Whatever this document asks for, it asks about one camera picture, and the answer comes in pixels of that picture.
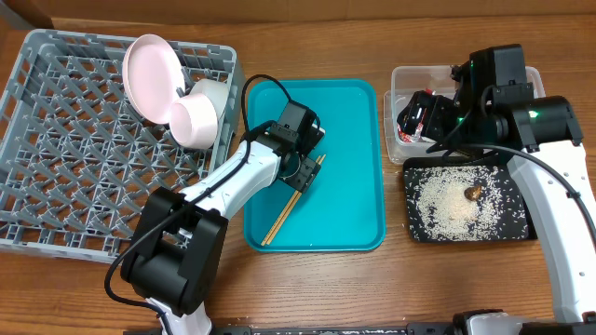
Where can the spilled rice pile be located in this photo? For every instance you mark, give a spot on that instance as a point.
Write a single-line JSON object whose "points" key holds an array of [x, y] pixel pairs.
{"points": [[451, 205]]}

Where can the red snack wrapper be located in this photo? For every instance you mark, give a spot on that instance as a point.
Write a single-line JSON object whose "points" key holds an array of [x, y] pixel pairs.
{"points": [[414, 116]]}

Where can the black rectangular tray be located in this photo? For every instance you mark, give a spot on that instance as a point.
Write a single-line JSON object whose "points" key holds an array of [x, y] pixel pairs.
{"points": [[465, 205]]}

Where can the dark food scrap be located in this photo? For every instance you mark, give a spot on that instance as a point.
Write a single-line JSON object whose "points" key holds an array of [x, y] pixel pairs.
{"points": [[473, 193]]}

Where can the clear plastic bin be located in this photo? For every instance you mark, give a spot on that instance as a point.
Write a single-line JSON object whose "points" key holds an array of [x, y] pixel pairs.
{"points": [[400, 144]]}

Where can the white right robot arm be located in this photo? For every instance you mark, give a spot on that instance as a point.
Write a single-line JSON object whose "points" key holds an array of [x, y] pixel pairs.
{"points": [[541, 142]]}

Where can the teal plastic tray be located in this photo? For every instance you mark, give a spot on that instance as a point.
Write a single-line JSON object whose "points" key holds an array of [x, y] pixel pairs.
{"points": [[344, 209]]}

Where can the grey bowl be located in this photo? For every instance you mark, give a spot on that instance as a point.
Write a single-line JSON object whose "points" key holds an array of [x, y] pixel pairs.
{"points": [[216, 92]]}

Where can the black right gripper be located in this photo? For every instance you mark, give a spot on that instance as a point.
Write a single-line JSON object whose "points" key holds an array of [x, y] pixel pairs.
{"points": [[416, 117]]}

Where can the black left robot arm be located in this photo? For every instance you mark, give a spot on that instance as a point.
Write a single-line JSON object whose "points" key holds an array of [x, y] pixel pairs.
{"points": [[177, 245]]}

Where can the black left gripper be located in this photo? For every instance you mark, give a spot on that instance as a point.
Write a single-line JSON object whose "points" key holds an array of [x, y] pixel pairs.
{"points": [[305, 178]]}

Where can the white pink round plate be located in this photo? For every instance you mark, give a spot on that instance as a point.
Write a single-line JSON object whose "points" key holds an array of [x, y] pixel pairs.
{"points": [[152, 77]]}

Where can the pink white bowl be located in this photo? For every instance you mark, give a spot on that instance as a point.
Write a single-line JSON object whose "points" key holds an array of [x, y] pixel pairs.
{"points": [[193, 121]]}

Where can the grey plastic dish rack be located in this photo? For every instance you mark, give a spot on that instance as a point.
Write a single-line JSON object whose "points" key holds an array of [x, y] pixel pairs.
{"points": [[77, 161]]}

